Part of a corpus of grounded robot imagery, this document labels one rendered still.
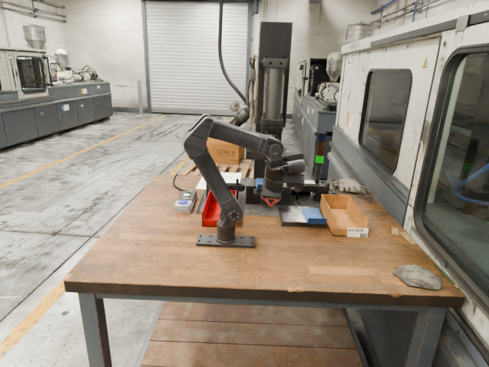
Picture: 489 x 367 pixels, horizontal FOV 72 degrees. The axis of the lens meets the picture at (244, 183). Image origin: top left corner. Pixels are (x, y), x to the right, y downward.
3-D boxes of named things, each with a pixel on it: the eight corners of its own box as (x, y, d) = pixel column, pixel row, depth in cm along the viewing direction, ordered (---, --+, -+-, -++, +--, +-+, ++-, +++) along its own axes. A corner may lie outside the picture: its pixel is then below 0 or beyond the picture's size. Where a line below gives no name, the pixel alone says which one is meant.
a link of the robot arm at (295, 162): (297, 167, 118) (295, 134, 113) (306, 175, 110) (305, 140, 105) (265, 173, 116) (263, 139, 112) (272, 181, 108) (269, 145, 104)
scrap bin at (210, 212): (201, 226, 127) (201, 212, 125) (209, 202, 150) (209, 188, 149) (233, 228, 127) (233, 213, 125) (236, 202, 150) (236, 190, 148)
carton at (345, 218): (332, 238, 123) (334, 218, 121) (319, 210, 147) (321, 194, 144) (367, 239, 123) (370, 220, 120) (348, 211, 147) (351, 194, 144)
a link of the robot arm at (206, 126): (279, 137, 112) (191, 108, 104) (287, 143, 104) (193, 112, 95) (266, 171, 115) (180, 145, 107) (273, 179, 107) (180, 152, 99)
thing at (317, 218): (308, 225, 126) (308, 218, 125) (301, 208, 141) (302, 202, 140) (326, 225, 126) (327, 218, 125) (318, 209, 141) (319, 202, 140)
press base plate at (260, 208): (196, 220, 139) (196, 213, 138) (210, 181, 186) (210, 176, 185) (353, 226, 138) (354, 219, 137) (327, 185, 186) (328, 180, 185)
